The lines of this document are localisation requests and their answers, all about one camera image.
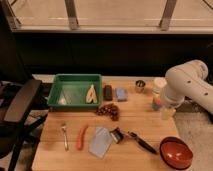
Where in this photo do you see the light blue towel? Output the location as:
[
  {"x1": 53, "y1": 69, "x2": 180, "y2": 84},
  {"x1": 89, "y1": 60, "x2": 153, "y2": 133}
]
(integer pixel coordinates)
[{"x1": 89, "y1": 127, "x2": 112, "y2": 159}]

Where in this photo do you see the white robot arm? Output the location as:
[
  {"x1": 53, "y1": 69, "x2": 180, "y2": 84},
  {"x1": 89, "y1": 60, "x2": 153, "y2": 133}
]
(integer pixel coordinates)
[{"x1": 160, "y1": 60, "x2": 213, "y2": 122}]

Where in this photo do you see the white paper cup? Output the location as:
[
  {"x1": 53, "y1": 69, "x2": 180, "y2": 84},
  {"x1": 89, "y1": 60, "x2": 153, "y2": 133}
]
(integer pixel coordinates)
[{"x1": 152, "y1": 77, "x2": 167, "y2": 94}]

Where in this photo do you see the small metal cup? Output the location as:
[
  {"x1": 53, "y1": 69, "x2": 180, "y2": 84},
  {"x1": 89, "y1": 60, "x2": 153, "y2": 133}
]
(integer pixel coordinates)
[{"x1": 135, "y1": 80, "x2": 146, "y2": 93}]

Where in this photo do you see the orange and blue bottle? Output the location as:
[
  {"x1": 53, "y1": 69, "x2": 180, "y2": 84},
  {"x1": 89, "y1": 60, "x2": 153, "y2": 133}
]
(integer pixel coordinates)
[{"x1": 152, "y1": 94, "x2": 162, "y2": 111}]

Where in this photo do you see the red bowl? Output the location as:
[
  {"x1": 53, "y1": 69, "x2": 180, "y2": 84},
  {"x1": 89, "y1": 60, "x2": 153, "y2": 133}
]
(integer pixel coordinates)
[{"x1": 159, "y1": 137, "x2": 193, "y2": 170}]

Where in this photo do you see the blue sponge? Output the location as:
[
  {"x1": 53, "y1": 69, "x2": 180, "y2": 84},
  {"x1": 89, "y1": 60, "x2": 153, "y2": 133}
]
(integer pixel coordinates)
[{"x1": 115, "y1": 87, "x2": 128, "y2": 102}]

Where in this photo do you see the bunch of dark grapes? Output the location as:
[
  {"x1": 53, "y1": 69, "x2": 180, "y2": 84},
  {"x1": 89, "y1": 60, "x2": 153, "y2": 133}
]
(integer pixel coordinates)
[{"x1": 96, "y1": 103, "x2": 119, "y2": 121}]

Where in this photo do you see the orange carrot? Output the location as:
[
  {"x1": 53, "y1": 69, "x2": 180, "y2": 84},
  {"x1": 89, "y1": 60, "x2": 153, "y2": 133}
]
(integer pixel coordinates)
[{"x1": 76, "y1": 124, "x2": 89, "y2": 150}]

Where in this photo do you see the green plastic tray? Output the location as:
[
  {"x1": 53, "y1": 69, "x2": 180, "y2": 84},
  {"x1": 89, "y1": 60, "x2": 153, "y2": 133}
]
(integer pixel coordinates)
[{"x1": 47, "y1": 74, "x2": 102, "y2": 110}]

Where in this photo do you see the metal fork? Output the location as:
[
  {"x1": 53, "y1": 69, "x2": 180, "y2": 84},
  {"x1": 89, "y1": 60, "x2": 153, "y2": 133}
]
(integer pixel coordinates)
[{"x1": 61, "y1": 123, "x2": 69, "y2": 151}]

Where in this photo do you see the black office chair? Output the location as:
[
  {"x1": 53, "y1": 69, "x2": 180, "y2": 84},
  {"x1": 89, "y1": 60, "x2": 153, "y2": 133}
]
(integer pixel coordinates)
[{"x1": 0, "y1": 79, "x2": 47, "y2": 171}]

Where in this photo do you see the black handled peeler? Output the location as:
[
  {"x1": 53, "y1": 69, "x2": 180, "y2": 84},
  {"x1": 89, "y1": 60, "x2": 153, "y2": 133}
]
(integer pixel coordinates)
[{"x1": 110, "y1": 127, "x2": 157, "y2": 154}]

